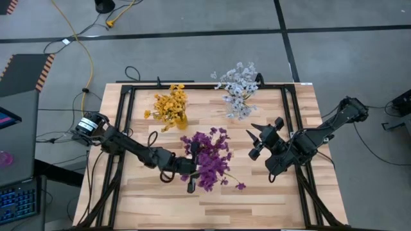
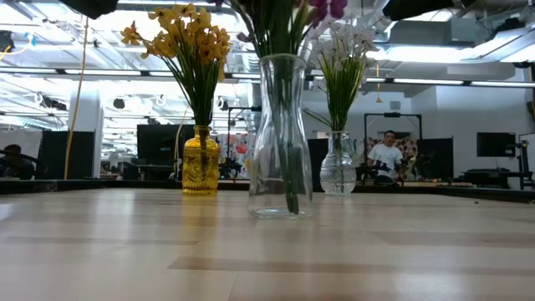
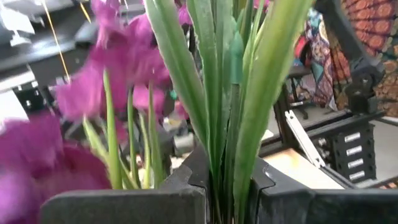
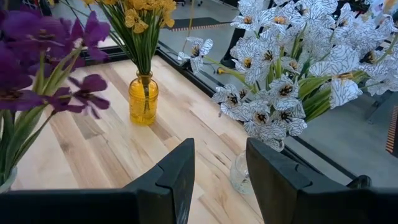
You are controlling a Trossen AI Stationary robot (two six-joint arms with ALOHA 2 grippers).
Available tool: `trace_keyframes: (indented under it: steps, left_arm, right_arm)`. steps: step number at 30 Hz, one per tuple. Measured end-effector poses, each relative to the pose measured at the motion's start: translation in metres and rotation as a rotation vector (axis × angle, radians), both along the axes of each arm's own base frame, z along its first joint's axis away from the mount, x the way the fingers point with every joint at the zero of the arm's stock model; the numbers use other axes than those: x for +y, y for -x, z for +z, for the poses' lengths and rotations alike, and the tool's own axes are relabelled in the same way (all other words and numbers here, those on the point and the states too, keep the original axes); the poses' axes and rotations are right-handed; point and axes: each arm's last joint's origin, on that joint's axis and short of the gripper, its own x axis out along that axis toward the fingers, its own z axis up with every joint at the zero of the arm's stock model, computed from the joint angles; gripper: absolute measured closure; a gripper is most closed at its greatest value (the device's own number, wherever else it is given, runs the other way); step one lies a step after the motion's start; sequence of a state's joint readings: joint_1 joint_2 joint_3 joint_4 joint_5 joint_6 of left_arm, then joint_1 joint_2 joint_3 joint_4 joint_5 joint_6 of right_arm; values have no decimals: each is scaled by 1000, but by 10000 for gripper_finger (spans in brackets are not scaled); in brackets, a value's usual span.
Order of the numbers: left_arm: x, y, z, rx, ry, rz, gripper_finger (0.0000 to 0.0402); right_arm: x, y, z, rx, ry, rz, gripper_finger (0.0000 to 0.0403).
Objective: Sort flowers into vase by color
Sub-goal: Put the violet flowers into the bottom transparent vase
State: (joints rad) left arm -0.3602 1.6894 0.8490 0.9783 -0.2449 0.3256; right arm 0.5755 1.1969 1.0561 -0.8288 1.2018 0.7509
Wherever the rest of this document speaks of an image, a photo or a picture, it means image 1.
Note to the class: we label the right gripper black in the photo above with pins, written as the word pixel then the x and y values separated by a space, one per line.
pixel 269 139

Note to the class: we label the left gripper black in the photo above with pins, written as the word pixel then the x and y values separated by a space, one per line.
pixel 181 167

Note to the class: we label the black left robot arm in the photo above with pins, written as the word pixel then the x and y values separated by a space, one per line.
pixel 128 146

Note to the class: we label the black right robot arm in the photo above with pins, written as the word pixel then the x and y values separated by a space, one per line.
pixel 308 144

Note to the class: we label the yellow glass vase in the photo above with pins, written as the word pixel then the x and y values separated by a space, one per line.
pixel 183 123

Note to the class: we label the black stand foot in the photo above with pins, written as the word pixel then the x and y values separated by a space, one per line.
pixel 396 123

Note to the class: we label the black equipment box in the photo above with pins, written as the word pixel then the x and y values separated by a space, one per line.
pixel 403 102

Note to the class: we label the grey desk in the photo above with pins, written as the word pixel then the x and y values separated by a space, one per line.
pixel 19 144

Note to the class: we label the backlit black keyboard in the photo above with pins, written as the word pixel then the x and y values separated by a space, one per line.
pixel 17 203

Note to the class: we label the small white tag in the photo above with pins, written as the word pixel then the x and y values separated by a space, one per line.
pixel 66 41

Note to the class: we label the black round stand base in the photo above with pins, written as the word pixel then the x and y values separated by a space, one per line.
pixel 104 5

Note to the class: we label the laptop screen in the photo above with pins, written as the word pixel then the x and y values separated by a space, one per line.
pixel 8 118

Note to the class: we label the large black orange-striped mat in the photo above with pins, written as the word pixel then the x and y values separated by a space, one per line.
pixel 22 73

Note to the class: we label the small black orange-striped mat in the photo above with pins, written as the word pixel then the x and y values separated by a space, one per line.
pixel 6 5

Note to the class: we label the black frame clamp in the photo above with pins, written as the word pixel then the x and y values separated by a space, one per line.
pixel 158 81
pixel 260 78

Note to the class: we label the black aluminium table frame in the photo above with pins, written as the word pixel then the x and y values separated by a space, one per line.
pixel 128 96

